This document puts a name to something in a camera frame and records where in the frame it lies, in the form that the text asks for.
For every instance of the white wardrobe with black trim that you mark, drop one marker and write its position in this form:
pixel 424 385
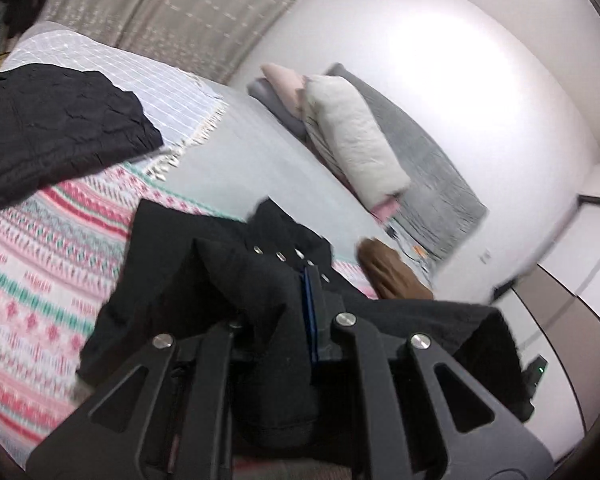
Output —
pixel 554 310

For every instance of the patterned pink green bedspread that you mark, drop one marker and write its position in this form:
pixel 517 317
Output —
pixel 62 248

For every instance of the grey quilted headboard cushion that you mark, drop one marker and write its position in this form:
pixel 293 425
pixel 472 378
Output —
pixel 439 210

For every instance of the large black button coat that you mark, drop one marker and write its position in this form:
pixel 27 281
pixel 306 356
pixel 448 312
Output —
pixel 184 273

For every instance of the black quilted jacket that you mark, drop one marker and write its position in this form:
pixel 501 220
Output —
pixel 58 124

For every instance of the brown folded garment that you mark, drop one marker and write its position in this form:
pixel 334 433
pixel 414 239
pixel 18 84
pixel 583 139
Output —
pixel 389 276

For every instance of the cream white pillow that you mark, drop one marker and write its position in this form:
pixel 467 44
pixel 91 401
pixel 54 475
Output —
pixel 343 130

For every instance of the grey folded blanket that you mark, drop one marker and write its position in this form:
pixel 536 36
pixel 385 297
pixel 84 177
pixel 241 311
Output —
pixel 261 90

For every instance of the beige dotted curtain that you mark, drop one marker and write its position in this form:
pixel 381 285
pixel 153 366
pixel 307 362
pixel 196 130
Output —
pixel 209 38

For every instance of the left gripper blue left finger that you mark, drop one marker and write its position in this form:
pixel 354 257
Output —
pixel 190 435

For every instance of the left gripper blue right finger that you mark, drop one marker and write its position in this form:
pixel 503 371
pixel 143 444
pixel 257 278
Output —
pixel 338 433

